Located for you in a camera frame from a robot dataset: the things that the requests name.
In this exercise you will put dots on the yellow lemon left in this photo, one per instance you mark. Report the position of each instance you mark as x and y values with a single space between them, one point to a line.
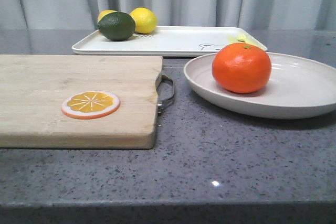
104 13

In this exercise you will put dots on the wooden cutting board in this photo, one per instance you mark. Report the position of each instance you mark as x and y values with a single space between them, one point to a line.
33 88

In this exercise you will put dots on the orange slice toy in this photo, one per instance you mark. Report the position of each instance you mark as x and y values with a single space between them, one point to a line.
90 105

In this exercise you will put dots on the yellow lemon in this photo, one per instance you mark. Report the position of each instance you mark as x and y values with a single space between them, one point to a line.
145 20
104 13

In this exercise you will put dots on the beige round plate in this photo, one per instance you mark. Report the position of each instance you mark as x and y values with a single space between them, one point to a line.
298 88

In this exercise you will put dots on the green lime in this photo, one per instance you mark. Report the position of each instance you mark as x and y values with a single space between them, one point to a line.
117 26

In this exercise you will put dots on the white rectangular tray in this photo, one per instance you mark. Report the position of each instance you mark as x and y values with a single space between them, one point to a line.
166 41

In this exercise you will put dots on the yellow plastic fork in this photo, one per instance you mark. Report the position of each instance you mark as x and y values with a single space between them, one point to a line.
244 38

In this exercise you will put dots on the yellow lemon right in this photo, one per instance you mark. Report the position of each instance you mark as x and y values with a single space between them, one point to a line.
145 20

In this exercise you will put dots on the orange mandarin fruit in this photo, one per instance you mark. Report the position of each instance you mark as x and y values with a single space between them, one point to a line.
241 68

